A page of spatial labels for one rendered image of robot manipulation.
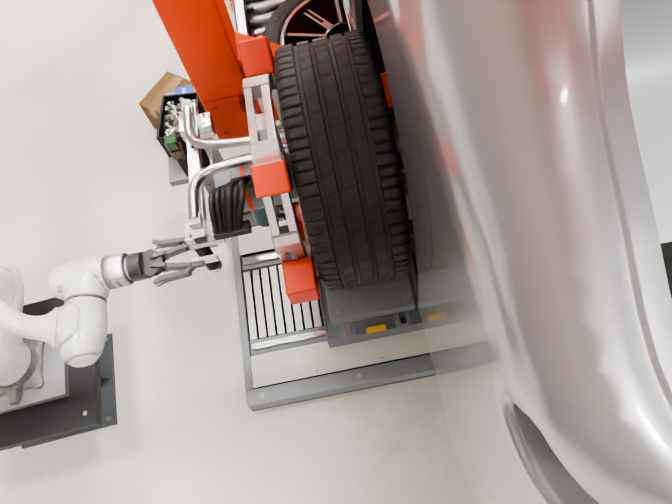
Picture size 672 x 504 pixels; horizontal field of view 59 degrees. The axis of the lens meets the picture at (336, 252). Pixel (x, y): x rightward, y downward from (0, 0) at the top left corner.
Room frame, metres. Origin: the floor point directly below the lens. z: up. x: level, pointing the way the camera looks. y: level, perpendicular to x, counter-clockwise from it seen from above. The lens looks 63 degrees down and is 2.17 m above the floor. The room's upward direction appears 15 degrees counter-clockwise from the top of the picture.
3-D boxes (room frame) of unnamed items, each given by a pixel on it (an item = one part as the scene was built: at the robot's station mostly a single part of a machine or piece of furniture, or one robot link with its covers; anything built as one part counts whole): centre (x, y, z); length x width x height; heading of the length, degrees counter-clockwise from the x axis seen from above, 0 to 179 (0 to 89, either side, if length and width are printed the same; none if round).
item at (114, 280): (0.81, 0.56, 0.83); 0.09 x 0.06 x 0.09; 176
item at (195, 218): (0.85, 0.22, 1.03); 0.19 x 0.18 x 0.11; 86
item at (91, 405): (0.84, 1.15, 0.15); 0.50 x 0.50 x 0.30; 0
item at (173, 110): (1.53, 0.42, 0.51); 0.20 x 0.14 x 0.13; 168
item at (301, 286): (0.63, 0.10, 0.85); 0.09 x 0.08 x 0.07; 176
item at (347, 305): (0.93, -0.08, 0.32); 0.40 x 0.30 x 0.28; 176
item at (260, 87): (0.94, 0.09, 0.85); 0.54 x 0.07 x 0.54; 176
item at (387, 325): (0.93, -0.08, 0.13); 0.50 x 0.36 x 0.10; 176
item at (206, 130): (1.13, 0.28, 0.93); 0.09 x 0.05 x 0.05; 86
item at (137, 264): (0.80, 0.49, 0.83); 0.09 x 0.08 x 0.07; 86
